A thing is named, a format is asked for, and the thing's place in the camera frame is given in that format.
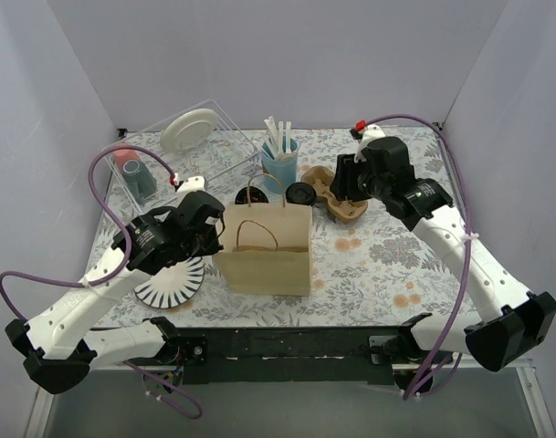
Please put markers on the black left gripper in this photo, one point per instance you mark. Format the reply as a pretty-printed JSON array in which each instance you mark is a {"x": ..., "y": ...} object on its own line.
[{"x": 209, "y": 242}]

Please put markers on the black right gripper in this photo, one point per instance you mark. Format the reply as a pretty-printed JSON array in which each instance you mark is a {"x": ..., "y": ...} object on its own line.
[{"x": 346, "y": 178}]

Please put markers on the black plastic cup lid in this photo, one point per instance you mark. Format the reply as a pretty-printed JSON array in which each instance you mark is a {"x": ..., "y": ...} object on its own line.
[{"x": 301, "y": 193}]

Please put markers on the brown paper takeout bag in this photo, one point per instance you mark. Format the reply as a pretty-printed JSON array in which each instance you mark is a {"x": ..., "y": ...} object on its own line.
[{"x": 267, "y": 249}]

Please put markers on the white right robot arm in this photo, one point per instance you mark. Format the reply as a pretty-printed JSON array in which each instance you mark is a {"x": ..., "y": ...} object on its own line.
[{"x": 513, "y": 319}]

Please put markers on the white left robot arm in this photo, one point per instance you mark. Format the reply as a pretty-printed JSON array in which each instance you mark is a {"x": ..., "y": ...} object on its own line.
[{"x": 60, "y": 346}]

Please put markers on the brown pulp cup carrier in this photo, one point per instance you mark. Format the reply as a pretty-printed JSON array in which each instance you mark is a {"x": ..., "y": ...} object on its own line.
[{"x": 320, "y": 178}]

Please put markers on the blue striped white plate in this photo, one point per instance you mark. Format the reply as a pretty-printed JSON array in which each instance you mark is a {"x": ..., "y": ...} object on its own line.
[{"x": 172, "y": 286}]

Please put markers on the blue cylindrical holder cup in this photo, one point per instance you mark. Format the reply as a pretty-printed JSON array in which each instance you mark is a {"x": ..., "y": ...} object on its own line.
[{"x": 284, "y": 172}]

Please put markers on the white wrapped straw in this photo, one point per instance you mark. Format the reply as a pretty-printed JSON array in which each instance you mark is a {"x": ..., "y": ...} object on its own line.
[
  {"x": 274, "y": 137},
  {"x": 281, "y": 137},
  {"x": 287, "y": 141}
]

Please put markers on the floral patterned table mat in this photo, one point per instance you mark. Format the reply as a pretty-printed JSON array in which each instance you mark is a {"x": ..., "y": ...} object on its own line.
[{"x": 369, "y": 272}]

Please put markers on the teal plastic cup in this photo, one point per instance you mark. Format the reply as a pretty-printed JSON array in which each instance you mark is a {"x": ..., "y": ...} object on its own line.
[{"x": 139, "y": 180}]

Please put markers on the white ceramic plate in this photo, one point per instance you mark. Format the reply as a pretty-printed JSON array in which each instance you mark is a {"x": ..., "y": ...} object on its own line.
[{"x": 189, "y": 130}]

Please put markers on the pink plastic cup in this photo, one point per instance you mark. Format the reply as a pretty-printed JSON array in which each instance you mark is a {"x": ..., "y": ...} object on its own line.
[{"x": 122, "y": 157}]

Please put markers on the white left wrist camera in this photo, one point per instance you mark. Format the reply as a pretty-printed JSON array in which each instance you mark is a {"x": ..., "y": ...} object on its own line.
[{"x": 188, "y": 185}]

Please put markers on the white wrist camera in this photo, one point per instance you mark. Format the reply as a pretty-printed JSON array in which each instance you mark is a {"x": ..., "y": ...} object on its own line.
[
  {"x": 364, "y": 134},
  {"x": 188, "y": 185}
]

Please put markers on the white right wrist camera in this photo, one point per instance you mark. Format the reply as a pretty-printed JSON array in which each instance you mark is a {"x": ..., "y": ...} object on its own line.
[{"x": 364, "y": 134}]

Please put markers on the clear wire dish rack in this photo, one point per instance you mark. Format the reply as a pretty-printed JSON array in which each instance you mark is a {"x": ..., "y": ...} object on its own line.
[{"x": 227, "y": 158}]

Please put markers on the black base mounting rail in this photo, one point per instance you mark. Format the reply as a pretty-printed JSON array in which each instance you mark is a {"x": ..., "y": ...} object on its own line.
[{"x": 361, "y": 354}]

